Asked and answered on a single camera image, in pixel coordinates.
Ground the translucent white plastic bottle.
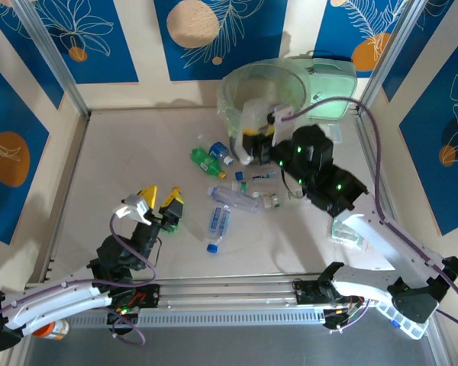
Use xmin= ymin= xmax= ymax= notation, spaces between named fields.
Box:
xmin=239 ymin=97 xmax=273 ymax=167

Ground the blue label white cap bottle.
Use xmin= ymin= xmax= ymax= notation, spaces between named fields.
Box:
xmin=209 ymin=140 xmax=234 ymax=165

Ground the clear water bottle blue label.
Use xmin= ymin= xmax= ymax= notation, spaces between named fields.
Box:
xmin=205 ymin=204 xmax=231 ymax=255

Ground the green bottle with barcode label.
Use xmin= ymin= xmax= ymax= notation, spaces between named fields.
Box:
xmin=190 ymin=147 xmax=228 ymax=180

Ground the large clear plastic bottle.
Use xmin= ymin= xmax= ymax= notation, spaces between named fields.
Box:
xmin=206 ymin=185 xmax=260 ymax=214

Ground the grey waste bin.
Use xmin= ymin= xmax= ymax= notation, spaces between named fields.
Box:
xmin=224 ymin=63 xmax=306 ymax=165

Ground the green lined trash bin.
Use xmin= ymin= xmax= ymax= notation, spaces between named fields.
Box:
xmin=215 ymin=59 xmax=309 ymax=140

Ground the mint green medicine pouch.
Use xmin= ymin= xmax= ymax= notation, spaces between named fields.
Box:
xmin=289 ymin=56 xmax=358 ymax=119

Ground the clear blister pack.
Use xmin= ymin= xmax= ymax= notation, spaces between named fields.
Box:
xmin=330 ymin=219 xmax=367 ymax=251

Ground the orange cap pill bottle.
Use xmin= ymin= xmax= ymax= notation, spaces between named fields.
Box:
xmin=32 ymin=319 xmax=70 ymax=341

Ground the clear plastic organiser box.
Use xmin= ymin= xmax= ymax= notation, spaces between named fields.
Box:
xmin=373 ymin=297 xmax=431 ymax=340

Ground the aluminium table side rail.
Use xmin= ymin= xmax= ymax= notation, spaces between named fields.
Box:
xmin=353 ymin=110 xmax=413 ymax=275
xmin=41 ymin=112 xmax=91 ymax=283

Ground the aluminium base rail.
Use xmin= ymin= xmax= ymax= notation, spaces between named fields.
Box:
xmin=21 ymin=274 xmax=438 ymax=310

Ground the grey slotted cable duct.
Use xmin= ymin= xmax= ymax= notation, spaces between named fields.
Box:
xmin=66 ymin=307 xmax=327 ymax=329

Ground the aluminium frame post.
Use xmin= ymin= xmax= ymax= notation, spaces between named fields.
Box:
xmin=13 ymin=0 xmax=92 ymax=117
xmin=358 ymin=0 xmax=431 ymax=115

